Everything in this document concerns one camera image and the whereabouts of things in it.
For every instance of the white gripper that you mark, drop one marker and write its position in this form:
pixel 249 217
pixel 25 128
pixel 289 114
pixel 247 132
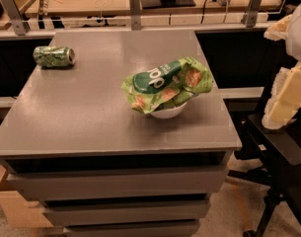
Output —
pixel 298 34

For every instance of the green rice chip bag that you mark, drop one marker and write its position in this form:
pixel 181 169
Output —
pixel 167 86

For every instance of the white bowl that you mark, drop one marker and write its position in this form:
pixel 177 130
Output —
pixel 169 113

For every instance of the black office chair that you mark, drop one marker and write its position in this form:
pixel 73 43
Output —
pixel 279 150

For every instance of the grey drawer cabinet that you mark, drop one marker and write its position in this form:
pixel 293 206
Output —
pixel 72 142

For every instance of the green soda can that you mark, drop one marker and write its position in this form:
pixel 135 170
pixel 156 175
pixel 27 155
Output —
pixel 54 56

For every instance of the wooden workbench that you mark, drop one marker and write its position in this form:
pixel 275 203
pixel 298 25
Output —
pixel 204 15

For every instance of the cardboard box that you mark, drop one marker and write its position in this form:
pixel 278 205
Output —
pixel 19 212

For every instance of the right metal bracket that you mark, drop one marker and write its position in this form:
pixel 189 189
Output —
pixel 251 14

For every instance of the metal bracket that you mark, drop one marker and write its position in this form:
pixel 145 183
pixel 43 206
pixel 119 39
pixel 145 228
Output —
pixel 135 16
pixel 251 14
pixel 20 27

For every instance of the middle metal bracket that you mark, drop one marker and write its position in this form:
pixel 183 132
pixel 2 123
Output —
pixel 135 16

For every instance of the left metal bracket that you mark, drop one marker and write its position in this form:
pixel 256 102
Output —
pixel 20 27

